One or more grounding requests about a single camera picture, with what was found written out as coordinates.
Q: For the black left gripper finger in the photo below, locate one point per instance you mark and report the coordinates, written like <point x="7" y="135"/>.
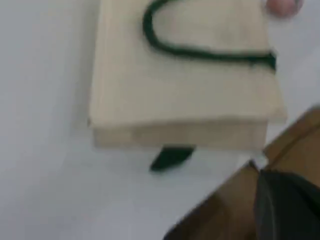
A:
<point x="287" y="207"/>

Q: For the pink peach toy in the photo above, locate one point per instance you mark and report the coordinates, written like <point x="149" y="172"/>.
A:
<point x="282" y="7"/>

